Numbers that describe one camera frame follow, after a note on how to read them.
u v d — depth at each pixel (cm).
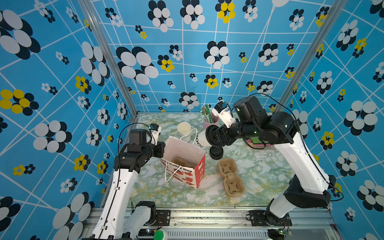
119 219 39
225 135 49
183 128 92
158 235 61
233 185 81
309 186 40
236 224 72
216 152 93
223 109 50
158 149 63
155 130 63
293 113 99
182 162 89
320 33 77
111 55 87
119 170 45
